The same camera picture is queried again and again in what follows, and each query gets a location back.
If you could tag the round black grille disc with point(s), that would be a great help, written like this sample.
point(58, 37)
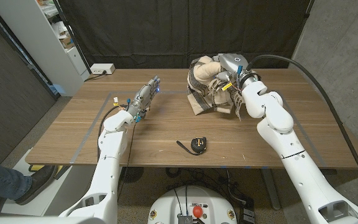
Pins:
point(134, 174)

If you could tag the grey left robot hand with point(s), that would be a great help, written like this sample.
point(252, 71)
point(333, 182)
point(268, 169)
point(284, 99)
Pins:
point(143, 96)

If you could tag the black tape measure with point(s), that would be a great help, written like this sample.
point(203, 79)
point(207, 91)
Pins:
point(198, 145)

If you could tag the red emergency stop button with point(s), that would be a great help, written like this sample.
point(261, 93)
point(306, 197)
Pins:
point(197, 211)

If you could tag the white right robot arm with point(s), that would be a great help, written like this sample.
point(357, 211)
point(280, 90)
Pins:
point(303, 177)

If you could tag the white floor panel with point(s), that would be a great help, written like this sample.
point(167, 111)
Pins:
point(51, 193)

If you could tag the black floor power strip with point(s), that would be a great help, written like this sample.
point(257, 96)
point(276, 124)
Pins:
point(247, 216)

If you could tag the beige scarf with black stripes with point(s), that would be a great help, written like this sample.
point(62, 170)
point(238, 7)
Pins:
point(204, 96)

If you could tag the white shelf cabinet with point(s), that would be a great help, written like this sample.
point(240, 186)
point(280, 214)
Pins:
point(33, 37)

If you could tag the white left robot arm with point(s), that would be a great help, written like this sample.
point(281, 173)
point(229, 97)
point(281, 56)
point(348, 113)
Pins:
point(109, 161)

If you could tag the white power strip box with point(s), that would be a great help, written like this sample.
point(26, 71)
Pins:
point(102, 68)

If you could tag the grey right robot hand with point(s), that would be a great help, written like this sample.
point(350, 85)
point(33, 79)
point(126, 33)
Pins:
point(232, 62)

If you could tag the grey table leg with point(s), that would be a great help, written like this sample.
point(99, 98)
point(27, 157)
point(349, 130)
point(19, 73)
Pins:
point(270, 189)

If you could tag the cardboard box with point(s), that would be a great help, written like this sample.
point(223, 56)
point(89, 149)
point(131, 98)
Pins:
point(67, 42)

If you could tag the white robot torso base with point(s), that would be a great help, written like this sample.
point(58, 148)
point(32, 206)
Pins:
point(166, 205)

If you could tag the black backdrop curtain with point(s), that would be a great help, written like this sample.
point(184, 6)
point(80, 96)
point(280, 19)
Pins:
point(151, 31)

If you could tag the black backdrop stand pole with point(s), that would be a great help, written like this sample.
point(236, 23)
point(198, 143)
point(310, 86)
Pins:
point(73, 39)
point(308, 12)

